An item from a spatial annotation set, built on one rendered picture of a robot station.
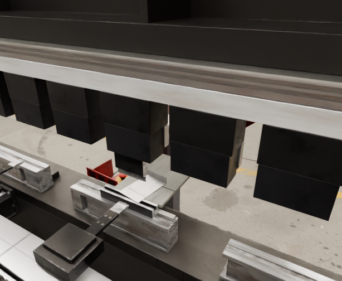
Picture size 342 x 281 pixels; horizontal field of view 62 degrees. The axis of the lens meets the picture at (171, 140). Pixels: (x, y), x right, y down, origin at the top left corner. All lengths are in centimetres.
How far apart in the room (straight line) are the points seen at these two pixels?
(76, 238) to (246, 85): 56
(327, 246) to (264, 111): 190
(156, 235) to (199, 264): 15
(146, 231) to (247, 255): 29
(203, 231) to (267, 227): 141
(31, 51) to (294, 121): 45
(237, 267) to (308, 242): 157
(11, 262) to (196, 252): 48
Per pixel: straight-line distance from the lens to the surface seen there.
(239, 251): 80
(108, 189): 95
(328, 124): 53
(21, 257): 83
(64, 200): 114
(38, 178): 118
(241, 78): 32
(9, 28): 61
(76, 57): 45
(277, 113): 54
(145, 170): 79
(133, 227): 92
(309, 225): 248
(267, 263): 79
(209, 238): 95
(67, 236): 76
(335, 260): 230
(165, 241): 87
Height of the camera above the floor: 155
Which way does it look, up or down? 27 degrees down
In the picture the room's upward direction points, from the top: straight up
